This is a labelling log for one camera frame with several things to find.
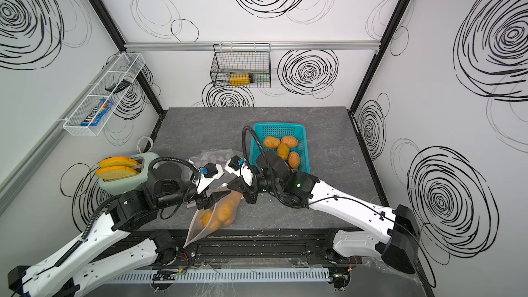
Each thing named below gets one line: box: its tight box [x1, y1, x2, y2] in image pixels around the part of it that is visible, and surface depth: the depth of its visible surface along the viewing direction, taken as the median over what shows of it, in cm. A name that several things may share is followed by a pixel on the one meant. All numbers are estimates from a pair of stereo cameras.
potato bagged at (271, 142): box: [264, 136, 281, 149], surface depth 101 cm
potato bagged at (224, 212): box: [217, 204, 232, 222], surface depth 72 cm
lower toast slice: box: [94, 165, 140, 181], surface depth 75 cm
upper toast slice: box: [98, 156, 139, 168], surface depth 78 cm
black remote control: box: [104, 79, 132, 94], surface depth 82 cm
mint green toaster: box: [95, 152, 161, 196], surface depth 78 cm
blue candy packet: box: [80, 99, 115, 127], surface depth 72 cm
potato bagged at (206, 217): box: [202, 210, 213, 227], surface depth 75 cm
